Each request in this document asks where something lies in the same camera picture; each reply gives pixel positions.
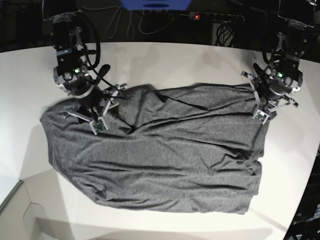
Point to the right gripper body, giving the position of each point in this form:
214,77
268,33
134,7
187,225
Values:
80,85

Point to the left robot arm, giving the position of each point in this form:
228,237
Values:
298,14

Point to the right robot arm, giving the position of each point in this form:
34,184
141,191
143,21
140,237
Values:
78,51

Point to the grey t-shirt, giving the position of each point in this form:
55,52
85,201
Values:
181,150

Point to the black power strip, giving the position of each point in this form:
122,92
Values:
216,17

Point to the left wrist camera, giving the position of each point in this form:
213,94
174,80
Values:
261,115

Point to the blue box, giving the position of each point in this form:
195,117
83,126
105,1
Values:
141,5

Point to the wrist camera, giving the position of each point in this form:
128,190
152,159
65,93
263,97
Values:
98,126
261,115

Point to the grey cardboard box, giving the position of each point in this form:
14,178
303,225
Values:
23,219

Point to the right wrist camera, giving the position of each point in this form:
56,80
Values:
98,126

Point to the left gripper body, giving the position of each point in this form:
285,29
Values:
280,79

